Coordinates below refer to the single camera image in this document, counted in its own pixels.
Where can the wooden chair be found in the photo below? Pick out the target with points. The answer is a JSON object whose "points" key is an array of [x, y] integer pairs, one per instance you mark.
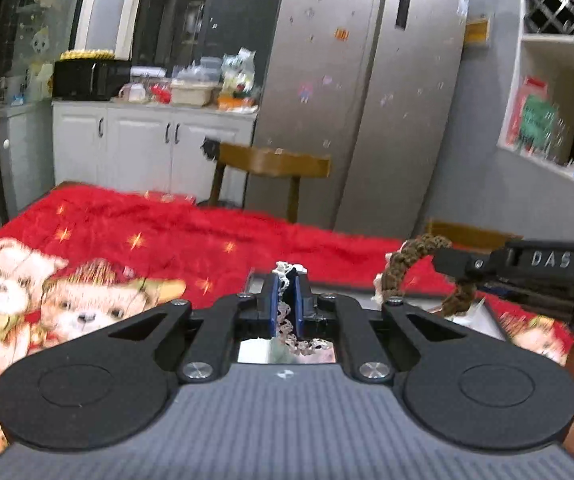
{"points": [[272, 162]]}

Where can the wall poster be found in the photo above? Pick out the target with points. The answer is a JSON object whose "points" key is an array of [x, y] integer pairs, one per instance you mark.
{"points": [[534, 115]]}

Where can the red bear printed blanket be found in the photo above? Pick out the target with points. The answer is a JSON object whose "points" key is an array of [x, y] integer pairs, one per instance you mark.
{"points": [[117, 220]]}

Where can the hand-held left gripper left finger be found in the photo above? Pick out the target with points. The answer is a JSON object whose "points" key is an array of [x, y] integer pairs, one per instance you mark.
{"points": [[270, 305]]}

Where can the silver refrigerator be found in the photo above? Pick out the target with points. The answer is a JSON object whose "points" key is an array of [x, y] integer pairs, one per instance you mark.
{"points": [[367, 95]]}

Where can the black microwave oven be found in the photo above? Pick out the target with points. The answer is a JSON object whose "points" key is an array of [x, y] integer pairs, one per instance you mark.
{"points": [[89, 80]]}

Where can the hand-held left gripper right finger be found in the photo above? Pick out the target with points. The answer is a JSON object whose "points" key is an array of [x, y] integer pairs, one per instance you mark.
{"points": [[299, 305]]}

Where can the yellow wall note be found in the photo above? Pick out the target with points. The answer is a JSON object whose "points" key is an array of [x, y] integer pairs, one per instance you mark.
{"points": [[477, 31]]}

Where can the brown crochet scrunchie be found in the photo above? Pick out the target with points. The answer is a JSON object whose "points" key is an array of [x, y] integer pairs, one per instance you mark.
{"points": [[402, 260]]}

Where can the glass sliding door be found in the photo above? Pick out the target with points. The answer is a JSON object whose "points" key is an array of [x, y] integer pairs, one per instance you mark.
{"points": [[17, 85]]}

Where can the pile of packaged foods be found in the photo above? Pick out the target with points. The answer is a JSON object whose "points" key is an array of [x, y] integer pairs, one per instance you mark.
{"points": [[237, 80]]}

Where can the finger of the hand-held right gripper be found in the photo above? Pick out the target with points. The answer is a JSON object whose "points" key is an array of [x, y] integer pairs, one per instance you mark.
{"points": [[459, 262]]}

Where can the beige plastic basin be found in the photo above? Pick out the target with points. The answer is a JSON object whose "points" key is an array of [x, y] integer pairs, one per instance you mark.
{"points": [[192, 94]]}

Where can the white cup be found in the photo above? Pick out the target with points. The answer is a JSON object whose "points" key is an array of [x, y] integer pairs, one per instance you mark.
{"points": [[132, 92]]}

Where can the white kitchen cabinet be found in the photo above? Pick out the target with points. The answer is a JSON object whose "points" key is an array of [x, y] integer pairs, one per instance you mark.
{"points": [[137, 145]]}

